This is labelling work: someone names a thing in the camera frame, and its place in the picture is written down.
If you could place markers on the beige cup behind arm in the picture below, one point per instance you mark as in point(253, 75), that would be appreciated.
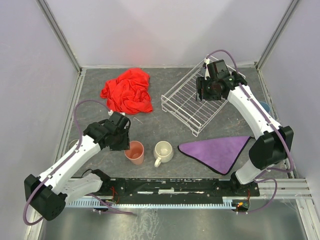
point(72, 143)

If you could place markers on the pink plastic tumbler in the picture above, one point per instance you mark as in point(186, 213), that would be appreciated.
point(135, 153)

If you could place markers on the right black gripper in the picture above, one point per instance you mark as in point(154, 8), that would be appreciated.
point(203, 91)

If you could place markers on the black mounting base plate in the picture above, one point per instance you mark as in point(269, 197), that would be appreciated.
point(160, 191)

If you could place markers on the cream ceramic mug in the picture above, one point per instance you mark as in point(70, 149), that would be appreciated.
point(163, 153)

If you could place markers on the blue plastic cup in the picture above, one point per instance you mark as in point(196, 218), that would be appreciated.
point(265, 106)

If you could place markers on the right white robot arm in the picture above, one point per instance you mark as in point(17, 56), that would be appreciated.
point(272, 141)

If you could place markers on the purple microfiber cloth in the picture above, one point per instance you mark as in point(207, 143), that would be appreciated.
point(217, 154)

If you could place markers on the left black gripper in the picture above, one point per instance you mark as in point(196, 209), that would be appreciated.
point(122, 144)

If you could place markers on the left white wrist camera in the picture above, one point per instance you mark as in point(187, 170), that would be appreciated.
point(111, 112)

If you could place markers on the white wire dish rack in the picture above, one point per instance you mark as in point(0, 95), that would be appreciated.
point(181, 101)

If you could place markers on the red crumpled cloth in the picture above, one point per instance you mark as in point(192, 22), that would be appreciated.
point(128, 93)

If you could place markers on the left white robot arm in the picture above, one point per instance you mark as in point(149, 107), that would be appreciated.
point(50, 192)

